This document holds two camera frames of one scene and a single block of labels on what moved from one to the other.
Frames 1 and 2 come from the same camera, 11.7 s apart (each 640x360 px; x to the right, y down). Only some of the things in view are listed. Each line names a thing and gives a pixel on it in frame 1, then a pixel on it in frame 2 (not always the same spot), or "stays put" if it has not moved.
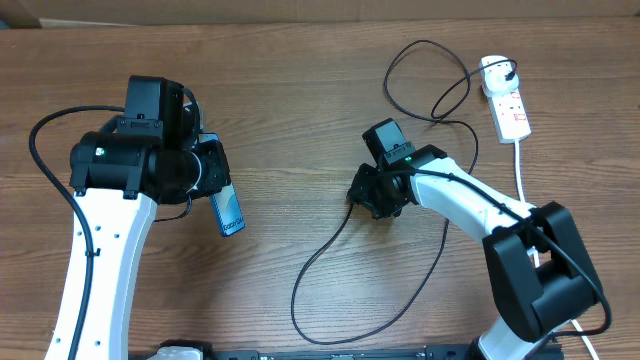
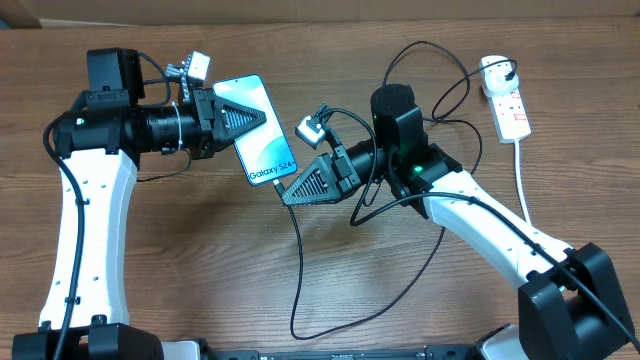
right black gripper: (363, 197) to (336, 171)
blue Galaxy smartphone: (224, 202) to (264, 150)
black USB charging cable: (376, 329) to (438, 239)
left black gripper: (219, 174) to (214, 132)
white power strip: (512, 122) stays put
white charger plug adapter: (493, 78) stays put
